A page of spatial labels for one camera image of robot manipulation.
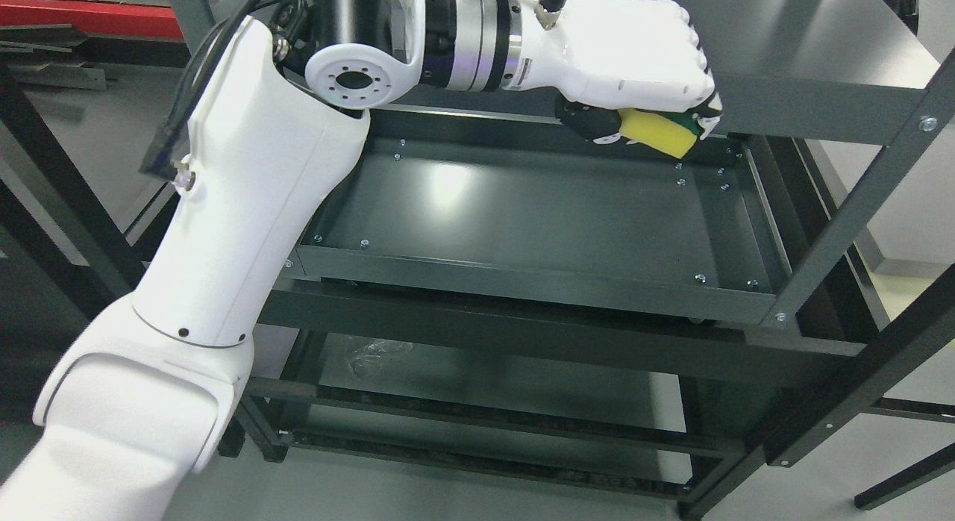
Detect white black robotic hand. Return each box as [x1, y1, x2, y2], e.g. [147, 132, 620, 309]
[504, 0, 722, 146]

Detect green yellow sponge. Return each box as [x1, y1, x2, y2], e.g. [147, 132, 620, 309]
[617, 108, 703, 158]

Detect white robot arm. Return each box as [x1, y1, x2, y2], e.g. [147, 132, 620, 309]
[2, 0, 534, 520]

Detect grey metal shelving unit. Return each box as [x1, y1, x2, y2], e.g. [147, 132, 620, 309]
[134, 0, 955, 521]

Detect red metal beam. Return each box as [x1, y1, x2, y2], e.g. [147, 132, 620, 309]
[1, 0, 184, 40]

